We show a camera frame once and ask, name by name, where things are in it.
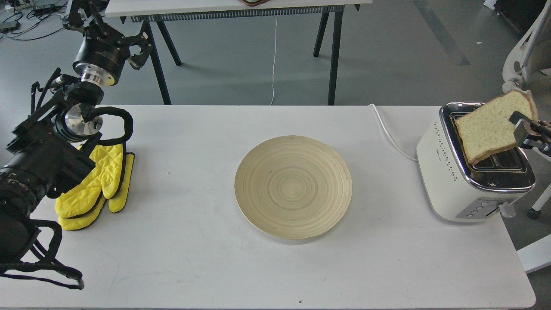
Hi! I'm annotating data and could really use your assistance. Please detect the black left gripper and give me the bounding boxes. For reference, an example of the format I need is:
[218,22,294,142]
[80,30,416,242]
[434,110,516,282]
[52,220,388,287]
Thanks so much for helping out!
[62,0,153,86]

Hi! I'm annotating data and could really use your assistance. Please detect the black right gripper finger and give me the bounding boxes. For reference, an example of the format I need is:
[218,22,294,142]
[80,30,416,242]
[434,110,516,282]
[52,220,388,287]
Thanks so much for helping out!
[514,119,551,156]
[508,111,551,130]

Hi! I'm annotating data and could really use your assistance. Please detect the slice of brown bread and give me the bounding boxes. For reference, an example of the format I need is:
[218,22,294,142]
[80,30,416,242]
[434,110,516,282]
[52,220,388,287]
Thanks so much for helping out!
[456,90,539,165]

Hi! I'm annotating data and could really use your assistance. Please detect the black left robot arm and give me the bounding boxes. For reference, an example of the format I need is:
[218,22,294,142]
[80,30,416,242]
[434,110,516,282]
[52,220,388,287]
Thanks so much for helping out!
[1,0,154,290]

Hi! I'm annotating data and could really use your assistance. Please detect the white chrome toaster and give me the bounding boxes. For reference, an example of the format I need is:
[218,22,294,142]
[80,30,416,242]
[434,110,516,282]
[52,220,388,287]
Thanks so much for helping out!
[416,102,536,223]

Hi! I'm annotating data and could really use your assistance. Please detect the white office chair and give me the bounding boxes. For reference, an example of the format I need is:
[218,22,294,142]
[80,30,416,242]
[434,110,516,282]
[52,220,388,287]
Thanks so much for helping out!
[502,0,551,220]

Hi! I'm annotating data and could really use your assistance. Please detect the upper yellow oven mitt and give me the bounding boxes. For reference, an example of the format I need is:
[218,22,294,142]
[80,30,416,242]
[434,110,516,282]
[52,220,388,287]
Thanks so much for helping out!
[55,143,126,219]

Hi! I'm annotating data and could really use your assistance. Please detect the yellow oven mitt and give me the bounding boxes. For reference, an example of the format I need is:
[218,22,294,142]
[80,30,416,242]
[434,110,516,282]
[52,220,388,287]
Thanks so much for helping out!
[55,143,126,219]
[55,153,135,231]

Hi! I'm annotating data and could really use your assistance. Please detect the lower yellow oven mitt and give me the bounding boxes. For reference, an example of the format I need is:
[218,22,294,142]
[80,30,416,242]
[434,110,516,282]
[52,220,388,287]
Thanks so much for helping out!
[55,153,135,231]

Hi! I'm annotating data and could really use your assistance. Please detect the white table with black legs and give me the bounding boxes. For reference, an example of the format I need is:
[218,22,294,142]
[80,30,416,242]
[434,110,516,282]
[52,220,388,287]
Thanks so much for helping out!
[105,0,372,105]

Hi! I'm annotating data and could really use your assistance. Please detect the round bamboo plate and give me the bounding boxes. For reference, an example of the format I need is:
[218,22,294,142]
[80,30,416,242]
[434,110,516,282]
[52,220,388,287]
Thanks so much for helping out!
[234,135,353,240]

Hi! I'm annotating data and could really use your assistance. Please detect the cables on floor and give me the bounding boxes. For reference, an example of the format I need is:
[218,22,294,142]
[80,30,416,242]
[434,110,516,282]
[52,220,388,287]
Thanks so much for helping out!
[0,0,69,42]

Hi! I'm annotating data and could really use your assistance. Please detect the white toaster power cable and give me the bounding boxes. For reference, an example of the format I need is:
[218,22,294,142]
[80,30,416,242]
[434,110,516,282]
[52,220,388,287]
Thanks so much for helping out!
[368,103,419,162]

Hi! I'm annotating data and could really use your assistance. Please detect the thin white hanging cable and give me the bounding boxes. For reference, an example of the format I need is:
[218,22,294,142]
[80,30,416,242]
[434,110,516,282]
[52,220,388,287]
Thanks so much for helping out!
[269,15,278,106]

